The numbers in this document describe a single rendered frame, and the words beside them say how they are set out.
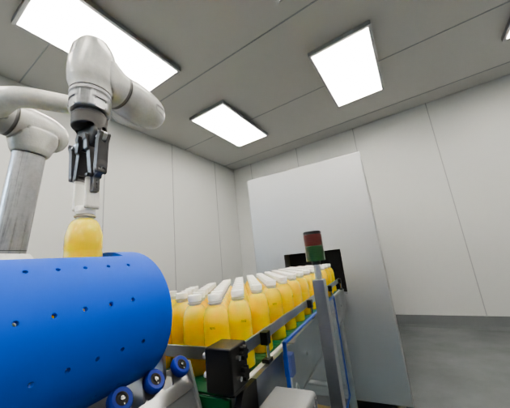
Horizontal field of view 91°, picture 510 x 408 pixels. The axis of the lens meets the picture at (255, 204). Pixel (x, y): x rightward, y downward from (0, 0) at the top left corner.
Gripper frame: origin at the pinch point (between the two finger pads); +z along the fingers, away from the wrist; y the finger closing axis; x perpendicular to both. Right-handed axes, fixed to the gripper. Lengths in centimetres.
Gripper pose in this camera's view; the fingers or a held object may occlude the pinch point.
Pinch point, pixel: (86, 195)
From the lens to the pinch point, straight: 68.3
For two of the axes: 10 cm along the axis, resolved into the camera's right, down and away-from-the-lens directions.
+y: 8.8, -1.9, -4.3
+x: 4.6, 1.5, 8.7
